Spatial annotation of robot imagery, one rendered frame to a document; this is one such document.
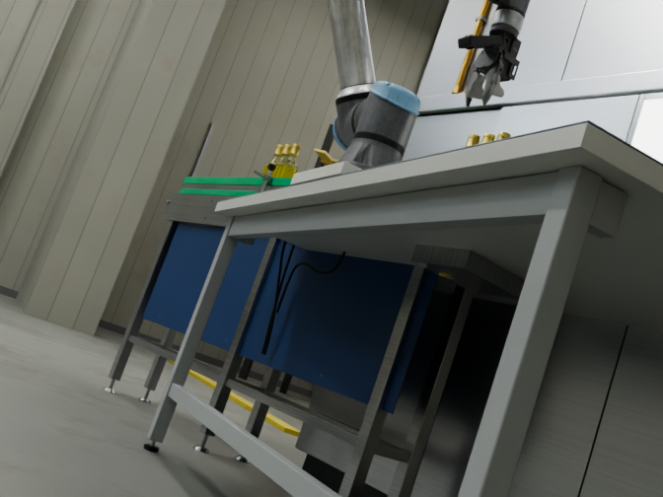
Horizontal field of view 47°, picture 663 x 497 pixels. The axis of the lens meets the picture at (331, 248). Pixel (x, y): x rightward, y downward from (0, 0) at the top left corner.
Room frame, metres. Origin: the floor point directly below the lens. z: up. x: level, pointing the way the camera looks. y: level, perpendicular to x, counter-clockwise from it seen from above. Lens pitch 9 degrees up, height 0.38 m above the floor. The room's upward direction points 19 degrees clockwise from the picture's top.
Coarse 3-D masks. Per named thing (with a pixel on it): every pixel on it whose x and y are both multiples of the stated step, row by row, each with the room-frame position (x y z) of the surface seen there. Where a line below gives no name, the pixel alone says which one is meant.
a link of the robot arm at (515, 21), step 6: (498, 12) 1.81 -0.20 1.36; (504, 12) 1.80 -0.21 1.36; (510, 12) 1.80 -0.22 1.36; (516, 12) 1.80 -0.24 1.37; (498, 18) 1.81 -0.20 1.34; (504, 18) 1.80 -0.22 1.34; (510, 18) 1.80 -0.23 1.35; (516, 18) 1.80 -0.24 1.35; (522, 18) 1.81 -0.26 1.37; (492, 24) 1.83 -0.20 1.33; (498, 24) 1.81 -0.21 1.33; (504, 24) 1.80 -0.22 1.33; (510, 24) 1.80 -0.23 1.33; (516, 24) 1.80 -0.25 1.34; (522, 24) 1.82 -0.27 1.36; (516, 30) 1.81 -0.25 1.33
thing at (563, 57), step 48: (480, 0) 2.54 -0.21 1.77; (576, 0) 2.19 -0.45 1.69; (624, 0) 2.05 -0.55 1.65; (480, 48) 2.47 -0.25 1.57; (528, 48) 2.29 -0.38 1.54; (576, 48) 2.14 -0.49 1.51; (624, 48) 2.00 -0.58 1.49; (432, 96) 2.57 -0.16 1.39; (528, 96) 2.21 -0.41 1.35; (576, 96) 2.07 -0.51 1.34; (432, 144) 2.53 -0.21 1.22
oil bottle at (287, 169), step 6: (294, 144) 2.92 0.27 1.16; (294, 150) 2.91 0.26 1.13; (294, 156) 2.92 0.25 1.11; (282, 162) 2.93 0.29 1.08; (288, 162) 2.90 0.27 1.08; (294, 162) 2.92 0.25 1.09; (282, 168) 2.91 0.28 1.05; (288, 168) 2.90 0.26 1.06; (294, 168) 2.91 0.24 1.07; (282, 174) 2.90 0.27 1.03; (288, 174) 2.90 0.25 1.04
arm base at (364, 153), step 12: (360, 132) 1.59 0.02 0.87; (360, 144) 1.58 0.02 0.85; (372, 144) 1.57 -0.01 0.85; (384, 144) 1.57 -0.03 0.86; (396, 144) 1.57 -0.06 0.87; (348, 156) 1.58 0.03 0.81; (360, 156) 1.56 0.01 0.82; (372, 156) 1.56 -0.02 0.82; (384, 156) 1.56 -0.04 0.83; (396, 156) 1.58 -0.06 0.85; (360, 168) 1.55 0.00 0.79
